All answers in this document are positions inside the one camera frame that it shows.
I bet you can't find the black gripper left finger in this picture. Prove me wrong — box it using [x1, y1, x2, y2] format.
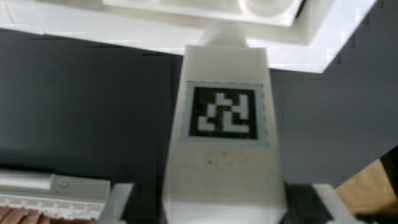
[106, 182, 158, 224]

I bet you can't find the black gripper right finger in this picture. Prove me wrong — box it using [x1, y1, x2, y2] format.
[282, 183, 357, 224]

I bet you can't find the white chair leg with tag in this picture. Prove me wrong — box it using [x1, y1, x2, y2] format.
[161, 22, 288, 224]

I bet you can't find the white chair seat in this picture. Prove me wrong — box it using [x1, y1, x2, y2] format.
[37, 0, 305, 27]

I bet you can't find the silver laptop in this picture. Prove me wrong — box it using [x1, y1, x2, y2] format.
[0, 169, 110, 220]

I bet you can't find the white obstacle fence wall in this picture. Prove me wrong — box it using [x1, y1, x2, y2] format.
[0, 0, 376, 73]

